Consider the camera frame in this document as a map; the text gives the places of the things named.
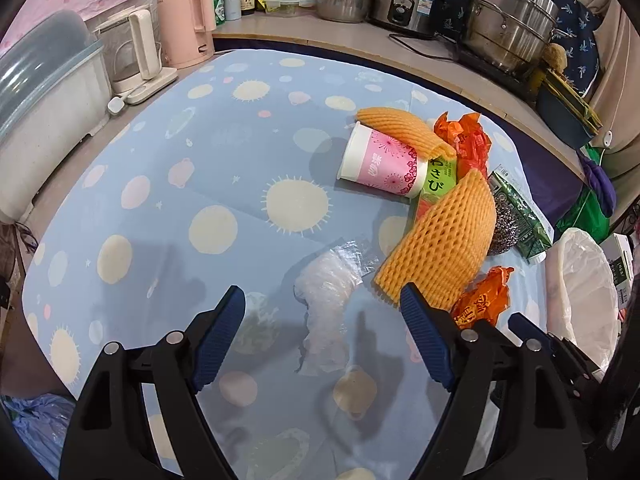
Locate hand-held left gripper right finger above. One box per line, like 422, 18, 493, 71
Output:
400, 282, 586, 480

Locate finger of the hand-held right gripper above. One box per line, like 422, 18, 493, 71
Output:
508, 312, 557, 357
552, 336, 604, 402

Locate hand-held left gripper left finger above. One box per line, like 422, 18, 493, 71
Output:
59, 285, 247, 480

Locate orange snack wrapper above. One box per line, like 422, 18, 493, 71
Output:
433, 112, 490, 183
450, 266, 516, 331

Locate large orange foam fruit net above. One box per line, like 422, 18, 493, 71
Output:
372, 170, 497, 311

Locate clear plastic bag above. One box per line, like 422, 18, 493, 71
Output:
292, 240, 381, 376

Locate pink paper cup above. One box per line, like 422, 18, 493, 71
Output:
336, 122, 430, 199

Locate white box with green label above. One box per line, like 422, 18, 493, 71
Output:
600, 234, 636, 311

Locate steel scourer in green packet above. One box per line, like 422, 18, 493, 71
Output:
486, 170, 553, 263

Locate green plastic bag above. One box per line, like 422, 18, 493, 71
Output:
555, 147, 613, 233

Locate green wasabi packet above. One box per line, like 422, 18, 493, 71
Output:
413, 156, 461, 216

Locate purple cloth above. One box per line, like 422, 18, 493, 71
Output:
580, 152, 617, 216

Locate blue dotted tablecloth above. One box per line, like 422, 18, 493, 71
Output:
22, 49, 556, 480

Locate crumpled orange snack wrapper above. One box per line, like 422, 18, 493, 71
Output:
433, 112, 490, 183

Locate blue plastic bag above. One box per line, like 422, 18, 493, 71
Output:
0, 392, 76, 480

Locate small orange foam fruit net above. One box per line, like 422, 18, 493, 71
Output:
354, 107, 457, 161

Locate dark blue basin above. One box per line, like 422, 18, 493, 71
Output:
536, 67, 601, 150

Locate black induction cooker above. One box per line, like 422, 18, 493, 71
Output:
452, 42, 538, 91

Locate beige cloth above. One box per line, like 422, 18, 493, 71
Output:
585, 0, 640, 176

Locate loofah sponge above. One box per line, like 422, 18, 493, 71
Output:
542, 42, 568, 71

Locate dish rack with clear cover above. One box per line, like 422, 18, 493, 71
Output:
0, 10, 113, 223

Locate white glass electric kettle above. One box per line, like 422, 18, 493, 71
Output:
95, 7, 178, 106

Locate steel steamer pot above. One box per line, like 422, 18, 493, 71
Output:
462, 0, 561, 76

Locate pink electric kettle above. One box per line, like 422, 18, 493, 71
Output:
156, 0, 217, 68

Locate steel rice cooker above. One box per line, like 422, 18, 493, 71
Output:
369, 0, 446, 38

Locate clear food container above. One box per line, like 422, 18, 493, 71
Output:
263, 0, 302, 17

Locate steel pot with lid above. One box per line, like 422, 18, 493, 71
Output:
315, 0, 373, 23

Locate black power cord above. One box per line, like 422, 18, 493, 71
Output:
389, 32, 461, 56

